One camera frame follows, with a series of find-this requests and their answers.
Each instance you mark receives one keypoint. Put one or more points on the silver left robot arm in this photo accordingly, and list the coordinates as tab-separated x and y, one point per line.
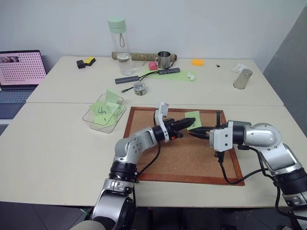
127	148

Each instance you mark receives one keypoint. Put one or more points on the black rectangular block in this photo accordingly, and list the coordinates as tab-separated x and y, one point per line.
81	64

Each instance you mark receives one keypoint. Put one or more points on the light green paper sheet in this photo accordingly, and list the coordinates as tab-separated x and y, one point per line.
172	77

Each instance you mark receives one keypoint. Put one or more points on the clear plastic box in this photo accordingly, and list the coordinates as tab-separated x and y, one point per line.
102	128

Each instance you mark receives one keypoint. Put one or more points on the short gray USB hub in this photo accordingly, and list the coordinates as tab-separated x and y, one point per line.
169	71

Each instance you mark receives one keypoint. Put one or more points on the beige rounded shape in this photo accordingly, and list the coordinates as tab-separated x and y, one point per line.
87	225

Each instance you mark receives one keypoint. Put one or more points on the laptop with pink screen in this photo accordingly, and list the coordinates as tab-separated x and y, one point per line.
21	69

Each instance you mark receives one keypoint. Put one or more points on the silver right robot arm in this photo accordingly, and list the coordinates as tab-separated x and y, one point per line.
263	137

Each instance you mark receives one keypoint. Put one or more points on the folded green sticky note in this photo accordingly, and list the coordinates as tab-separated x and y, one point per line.
112	95

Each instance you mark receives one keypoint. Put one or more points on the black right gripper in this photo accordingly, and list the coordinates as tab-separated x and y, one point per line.
219	118

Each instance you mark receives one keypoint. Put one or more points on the round clear pushpin tray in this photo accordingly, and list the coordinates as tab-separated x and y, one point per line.
139	89

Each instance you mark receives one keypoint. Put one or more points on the clear bottle with green lid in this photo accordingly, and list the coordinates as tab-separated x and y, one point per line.
121	48

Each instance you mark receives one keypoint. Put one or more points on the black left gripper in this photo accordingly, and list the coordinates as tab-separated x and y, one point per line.
170	127

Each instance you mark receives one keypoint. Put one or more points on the brown patterned roll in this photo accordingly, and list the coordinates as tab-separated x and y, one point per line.
141	55

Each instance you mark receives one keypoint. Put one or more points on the overturned clear glass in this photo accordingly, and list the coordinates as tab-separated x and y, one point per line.
242	79

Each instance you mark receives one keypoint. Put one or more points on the pale green sticky note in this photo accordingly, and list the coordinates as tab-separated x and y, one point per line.
116	109

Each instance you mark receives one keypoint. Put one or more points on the crumpled white tissue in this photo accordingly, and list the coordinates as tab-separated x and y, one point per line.
238	67

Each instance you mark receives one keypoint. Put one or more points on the green note with short stroke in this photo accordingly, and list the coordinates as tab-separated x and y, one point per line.
103	119

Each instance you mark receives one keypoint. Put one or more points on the wood-framed cork board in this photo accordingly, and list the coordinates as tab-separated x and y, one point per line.
182	155

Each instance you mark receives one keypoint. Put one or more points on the yellow and black sponge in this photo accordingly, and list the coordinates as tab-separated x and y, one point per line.
89	60

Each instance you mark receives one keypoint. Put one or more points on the green note with black scribble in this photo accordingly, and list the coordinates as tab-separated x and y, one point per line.
97	107

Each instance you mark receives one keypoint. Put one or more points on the orange sponge block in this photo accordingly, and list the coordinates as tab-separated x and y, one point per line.
198	62

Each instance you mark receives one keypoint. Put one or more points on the long gray USB hub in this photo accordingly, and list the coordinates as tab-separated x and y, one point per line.
126	79

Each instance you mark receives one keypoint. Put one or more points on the gray partition panel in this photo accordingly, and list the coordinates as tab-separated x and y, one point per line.
287	60

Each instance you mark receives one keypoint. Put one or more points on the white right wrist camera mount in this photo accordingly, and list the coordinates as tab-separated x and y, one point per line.
221	137

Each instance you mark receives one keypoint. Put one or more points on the pink sponge block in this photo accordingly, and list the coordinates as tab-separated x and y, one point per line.
153	66

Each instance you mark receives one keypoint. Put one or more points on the small white plastic piece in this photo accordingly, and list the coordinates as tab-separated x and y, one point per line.
191	76

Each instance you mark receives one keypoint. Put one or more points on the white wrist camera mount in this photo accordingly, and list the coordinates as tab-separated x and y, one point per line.
221	137
158	119

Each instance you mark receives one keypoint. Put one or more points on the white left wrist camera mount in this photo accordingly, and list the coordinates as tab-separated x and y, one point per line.
158	119

